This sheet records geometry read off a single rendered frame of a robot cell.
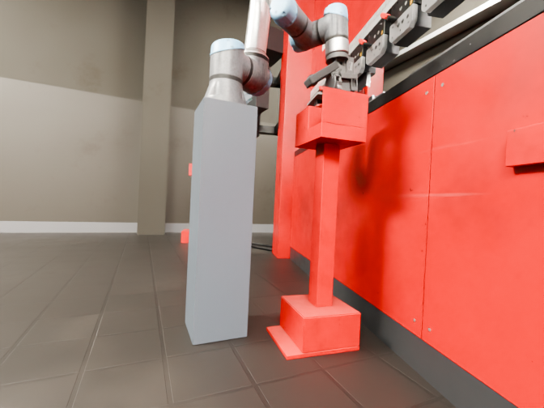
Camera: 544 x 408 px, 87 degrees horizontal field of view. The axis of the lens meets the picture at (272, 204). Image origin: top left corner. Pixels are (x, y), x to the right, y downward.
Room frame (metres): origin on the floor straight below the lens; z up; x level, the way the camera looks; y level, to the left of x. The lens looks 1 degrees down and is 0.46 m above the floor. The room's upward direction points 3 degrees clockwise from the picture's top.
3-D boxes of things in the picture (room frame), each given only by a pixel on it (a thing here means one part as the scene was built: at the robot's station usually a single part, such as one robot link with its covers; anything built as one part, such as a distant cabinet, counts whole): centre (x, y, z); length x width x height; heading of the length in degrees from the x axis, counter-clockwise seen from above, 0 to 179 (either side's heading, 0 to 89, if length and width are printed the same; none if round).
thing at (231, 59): (1.01, 0.18, 0.94); 0.13 x 0.12 x 0.14; 145
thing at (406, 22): (1.15, -0.52, 1.23); 0.15 x 0.09 x 0.17; 10
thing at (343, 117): (0.98, -0.18, 0.75); 0.20 x 0.16 x 0.18; 18
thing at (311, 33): (0.96, -0.08, 1.02); 0.11 x 0.11 x 0.08; 55
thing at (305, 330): (0.97, -0.15, 0.06); 0.25 x 0.20 x 0.12; 108
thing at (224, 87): (1.01, 0.18, 0.82); 0.15 x 0.15 x 0.10
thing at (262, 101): (2.61, 0.22, 1.42); 0.45 x 0.12 x 0.36; 27
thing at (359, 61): (1.55, -0.45, 1.23); 0.15 x 0.09 x 0.17; 10
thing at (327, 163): (0.98, -0.18, 0.39); 0.06 x 0.06 x 0.54; 18
